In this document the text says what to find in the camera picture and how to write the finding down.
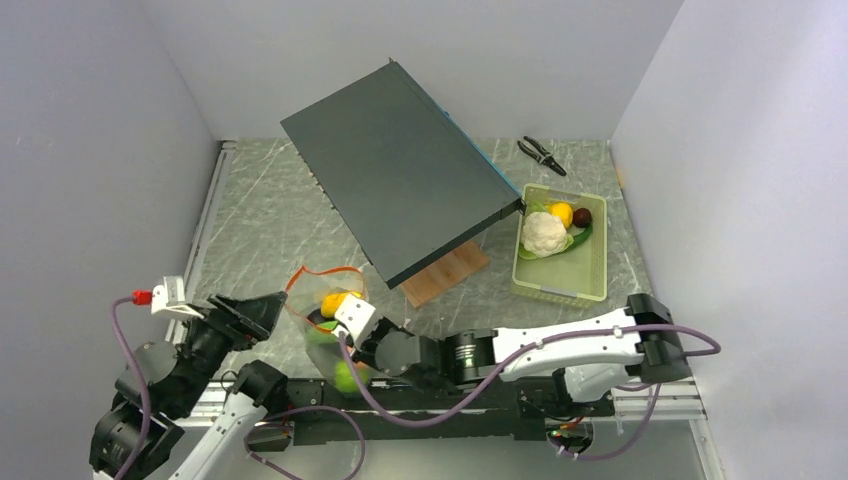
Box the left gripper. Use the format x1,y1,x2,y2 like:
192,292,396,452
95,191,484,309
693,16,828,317
172,290,288,414

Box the clear zip top bag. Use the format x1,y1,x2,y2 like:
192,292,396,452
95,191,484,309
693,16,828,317
285,266,368,392

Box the yellow corn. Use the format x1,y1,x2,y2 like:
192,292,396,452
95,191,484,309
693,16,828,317
320,290,362,319

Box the green lime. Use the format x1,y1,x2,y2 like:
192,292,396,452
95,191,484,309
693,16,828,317
332,361,373,395

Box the light green plastic basket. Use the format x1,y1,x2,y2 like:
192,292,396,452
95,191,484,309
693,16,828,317
510,183,608,308

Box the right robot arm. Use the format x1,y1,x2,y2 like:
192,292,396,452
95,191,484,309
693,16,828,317
357,293,691,415

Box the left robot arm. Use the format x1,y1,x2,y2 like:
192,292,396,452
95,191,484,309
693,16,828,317
89,286,288,479

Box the wooden base board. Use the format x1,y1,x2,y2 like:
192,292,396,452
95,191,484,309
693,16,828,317
400,240,490,309

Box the white cauliflower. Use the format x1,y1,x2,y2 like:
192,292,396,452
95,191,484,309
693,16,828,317
518,212,574,259

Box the yellow pepper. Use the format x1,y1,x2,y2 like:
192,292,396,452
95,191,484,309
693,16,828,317
547,202,574,228

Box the black pliers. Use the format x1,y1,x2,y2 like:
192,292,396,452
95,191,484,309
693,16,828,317
516,136,567,177

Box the red apple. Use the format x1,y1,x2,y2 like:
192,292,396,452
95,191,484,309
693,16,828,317
572,208,593,229

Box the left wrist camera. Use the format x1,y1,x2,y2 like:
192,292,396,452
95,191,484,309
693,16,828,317
130,276,202,321

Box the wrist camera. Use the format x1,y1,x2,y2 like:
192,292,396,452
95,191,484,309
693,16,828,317
332,293,380,350
130,276,202,321

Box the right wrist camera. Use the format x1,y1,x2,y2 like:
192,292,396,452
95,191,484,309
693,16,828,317
332,293,380,350

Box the aluminium frame profile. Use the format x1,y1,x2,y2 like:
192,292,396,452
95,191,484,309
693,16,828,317
105,139,238,480

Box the dark grey network switch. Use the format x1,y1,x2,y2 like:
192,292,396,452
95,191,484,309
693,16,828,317
280,60,525,289

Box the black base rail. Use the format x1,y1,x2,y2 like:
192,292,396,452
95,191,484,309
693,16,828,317
245,374,598,446

